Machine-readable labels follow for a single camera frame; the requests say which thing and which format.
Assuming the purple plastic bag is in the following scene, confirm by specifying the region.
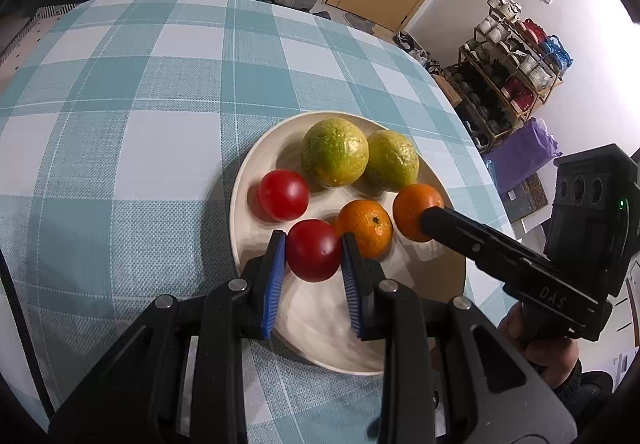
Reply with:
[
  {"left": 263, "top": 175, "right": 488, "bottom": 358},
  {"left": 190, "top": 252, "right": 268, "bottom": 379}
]
[{"left": 487, "top": 117, "right": 562, "bottom": 195}]

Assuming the red tomato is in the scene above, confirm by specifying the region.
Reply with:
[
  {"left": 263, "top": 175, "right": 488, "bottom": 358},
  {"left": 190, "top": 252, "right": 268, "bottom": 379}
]
[
  {"left": 285, "top": 219, "right": 344, "bottom": 283},
  {"left": 257, "top": 169, "right": 310, "bottom": 222}
]

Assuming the small green yellow citrus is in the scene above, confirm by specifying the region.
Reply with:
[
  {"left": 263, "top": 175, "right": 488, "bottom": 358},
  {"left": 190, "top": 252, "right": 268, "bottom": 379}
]
[{"left": 366, "top": 130, "right": 420, "bottom": 193}]

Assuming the pile of loose shoes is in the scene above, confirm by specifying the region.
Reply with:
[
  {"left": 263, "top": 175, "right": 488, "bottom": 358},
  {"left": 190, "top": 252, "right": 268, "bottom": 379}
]
[{"left": 392, "top": 31, "right": 442, "bottom": 76}]

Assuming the large green yellow citrus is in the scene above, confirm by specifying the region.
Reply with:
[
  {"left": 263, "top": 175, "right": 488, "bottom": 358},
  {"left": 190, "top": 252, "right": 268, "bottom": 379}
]
[{"left": 300, "top": 118, "right": 371, "bottom": 188}]

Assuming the cream round plate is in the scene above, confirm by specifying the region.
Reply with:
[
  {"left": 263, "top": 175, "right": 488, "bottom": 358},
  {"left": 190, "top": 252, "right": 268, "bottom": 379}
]
[{"left": 229, "top": 111, "right": 468, "bottom": 377}]

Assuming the grey door mat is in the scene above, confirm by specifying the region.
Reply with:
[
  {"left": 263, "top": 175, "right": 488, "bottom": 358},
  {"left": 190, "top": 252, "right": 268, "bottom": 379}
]
[{"left": 342, "top": 11, "right": 376, "bottom": 35}]

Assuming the person's right hand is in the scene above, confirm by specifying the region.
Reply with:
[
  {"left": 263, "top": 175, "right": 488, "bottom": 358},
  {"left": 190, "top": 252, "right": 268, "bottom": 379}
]
[{"left": 497, "top": 306, "right": 582, "bottom": 391}]

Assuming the teal checked tablecloth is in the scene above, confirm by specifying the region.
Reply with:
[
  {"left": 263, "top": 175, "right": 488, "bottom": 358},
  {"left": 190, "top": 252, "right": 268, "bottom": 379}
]
[{"left": 0, "top": 0, "right": 514, "bottom": 444}]

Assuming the wooden shoe rack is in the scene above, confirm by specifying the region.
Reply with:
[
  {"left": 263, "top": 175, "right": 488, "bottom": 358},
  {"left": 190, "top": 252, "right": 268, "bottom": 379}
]
[
  {"left": 444, "top": 6, "right": 574, "bottom": 156},
  {"left": 447, "top": 0, "right": 574, "bottom": 150}
]

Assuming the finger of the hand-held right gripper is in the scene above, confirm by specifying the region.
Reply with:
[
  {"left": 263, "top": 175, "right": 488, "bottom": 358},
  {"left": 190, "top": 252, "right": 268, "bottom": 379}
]
[{"left": 419, "top": 206, "right": 548, "bottom": 279}]

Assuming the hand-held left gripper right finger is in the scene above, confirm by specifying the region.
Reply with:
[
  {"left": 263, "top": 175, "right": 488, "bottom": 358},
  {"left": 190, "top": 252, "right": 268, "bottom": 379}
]
[{"left": 341, "top": 233, "right": 577, "bottom": 444}]

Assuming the striped floor rug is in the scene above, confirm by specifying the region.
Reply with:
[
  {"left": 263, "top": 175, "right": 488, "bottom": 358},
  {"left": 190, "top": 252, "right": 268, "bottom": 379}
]
[{"left": 34, "top": 2, "right": 77, "bottom": 21}]

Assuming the brown cardboard box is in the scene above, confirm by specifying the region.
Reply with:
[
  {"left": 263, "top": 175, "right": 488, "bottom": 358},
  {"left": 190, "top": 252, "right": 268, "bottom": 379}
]
[{"left": 432, "top": 73, "right": 464, "bottom": 108}]

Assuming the orange mandarin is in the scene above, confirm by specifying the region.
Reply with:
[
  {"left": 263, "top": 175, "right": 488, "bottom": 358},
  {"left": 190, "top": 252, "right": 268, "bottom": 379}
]
[
  {"left": 392, "top": 183, "right": 446, "bottom": 244},
  {"left": 334, "top": 199, "right": 395, "bottom": 261}
]

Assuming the dark patterned box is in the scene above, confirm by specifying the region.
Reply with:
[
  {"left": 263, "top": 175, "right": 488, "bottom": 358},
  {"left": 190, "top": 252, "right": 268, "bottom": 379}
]
[{"left": 504, "top": 173, "right": 551, "bottom": 225}]

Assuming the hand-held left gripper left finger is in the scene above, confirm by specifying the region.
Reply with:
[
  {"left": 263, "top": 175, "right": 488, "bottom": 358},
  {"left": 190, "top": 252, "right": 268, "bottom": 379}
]
[{"left": 47, "top": 229, "right": 287, "bottom": 444}]

